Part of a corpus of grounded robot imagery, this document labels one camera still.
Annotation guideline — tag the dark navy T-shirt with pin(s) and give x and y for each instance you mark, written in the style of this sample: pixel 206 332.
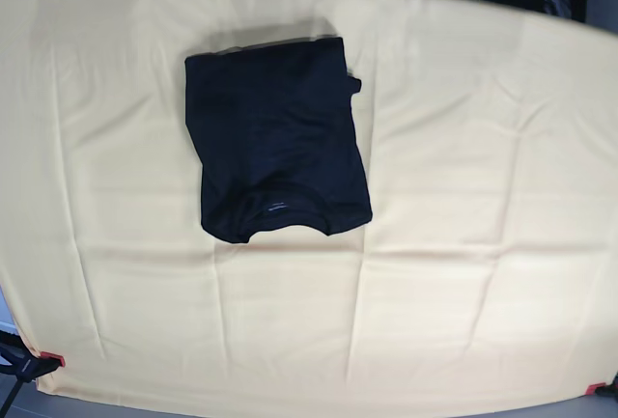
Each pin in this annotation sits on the dark navy T-shirt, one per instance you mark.
pixel 273 129

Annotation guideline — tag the yellow table cloth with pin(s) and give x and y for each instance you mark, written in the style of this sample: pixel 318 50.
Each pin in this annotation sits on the yellow table cloth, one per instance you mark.
pixel 486 281

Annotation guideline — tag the red blue clamp left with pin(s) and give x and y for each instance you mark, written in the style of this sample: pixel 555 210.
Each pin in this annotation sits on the red blue clamp left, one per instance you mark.
pixel 23 365

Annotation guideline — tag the red clamp right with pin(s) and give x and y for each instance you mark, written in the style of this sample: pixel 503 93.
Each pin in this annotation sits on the red clamp right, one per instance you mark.
pixel 604 390

